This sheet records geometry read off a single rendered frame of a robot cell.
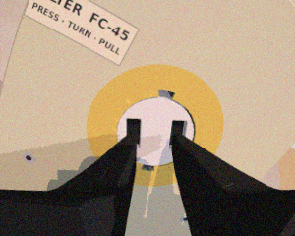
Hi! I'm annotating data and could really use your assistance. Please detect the white cylinder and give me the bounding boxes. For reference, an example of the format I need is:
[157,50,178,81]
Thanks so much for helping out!
[116,90,194,166]

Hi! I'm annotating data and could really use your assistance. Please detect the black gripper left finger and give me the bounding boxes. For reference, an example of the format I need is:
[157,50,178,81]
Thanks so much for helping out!
[0,133,137,236]

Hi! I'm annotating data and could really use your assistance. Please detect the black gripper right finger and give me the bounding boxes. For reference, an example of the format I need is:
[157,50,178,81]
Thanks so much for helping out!
[172,134,295,236]

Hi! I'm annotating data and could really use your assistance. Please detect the beige rectangular panel with square hole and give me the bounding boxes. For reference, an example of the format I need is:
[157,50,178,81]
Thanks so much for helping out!
[0,0,295,236]

